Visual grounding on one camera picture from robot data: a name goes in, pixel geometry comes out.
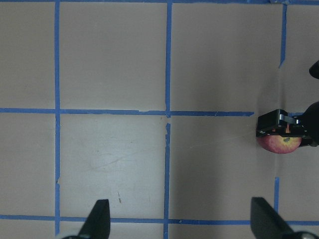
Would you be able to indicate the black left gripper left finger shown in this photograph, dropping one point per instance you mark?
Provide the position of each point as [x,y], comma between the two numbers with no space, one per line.
[97,224]

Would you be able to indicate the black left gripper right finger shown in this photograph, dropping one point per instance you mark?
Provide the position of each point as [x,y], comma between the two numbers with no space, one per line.
[266,223]

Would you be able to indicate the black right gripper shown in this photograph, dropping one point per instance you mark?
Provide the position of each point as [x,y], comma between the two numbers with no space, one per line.
[278,122]

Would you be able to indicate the red apple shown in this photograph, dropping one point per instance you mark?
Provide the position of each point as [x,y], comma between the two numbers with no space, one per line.
[276,143]

